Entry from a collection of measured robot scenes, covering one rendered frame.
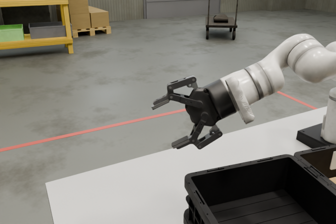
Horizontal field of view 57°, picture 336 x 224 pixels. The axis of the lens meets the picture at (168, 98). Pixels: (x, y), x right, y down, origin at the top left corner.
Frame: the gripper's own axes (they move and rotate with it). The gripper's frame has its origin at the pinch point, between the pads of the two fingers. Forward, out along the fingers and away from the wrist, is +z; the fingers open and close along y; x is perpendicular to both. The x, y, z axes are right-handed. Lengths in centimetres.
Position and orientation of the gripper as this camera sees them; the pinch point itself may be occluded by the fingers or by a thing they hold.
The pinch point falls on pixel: (164, 125)
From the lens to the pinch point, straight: 64.0
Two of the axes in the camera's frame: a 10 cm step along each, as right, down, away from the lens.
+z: -9.0, 4.4, 0.8
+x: 0.2, 2.2, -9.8
